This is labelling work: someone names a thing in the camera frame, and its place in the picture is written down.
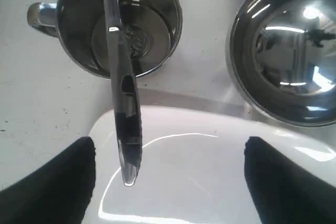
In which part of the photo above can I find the steel mug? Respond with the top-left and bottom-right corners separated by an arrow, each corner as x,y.
27,0 -> 183,79

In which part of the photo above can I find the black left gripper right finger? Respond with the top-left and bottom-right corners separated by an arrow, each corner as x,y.
244,136 -> 335,223

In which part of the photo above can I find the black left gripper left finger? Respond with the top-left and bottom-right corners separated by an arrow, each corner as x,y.
1,136 -> 96,223

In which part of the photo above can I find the steel bowl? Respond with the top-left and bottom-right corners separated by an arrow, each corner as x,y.
227,0 -> 335,127

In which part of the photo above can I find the steel table knife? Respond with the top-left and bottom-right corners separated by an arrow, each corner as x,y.
103,0 -> 142,187

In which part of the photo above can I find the white square plate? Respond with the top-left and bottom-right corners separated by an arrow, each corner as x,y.
83,106 -> 335,223

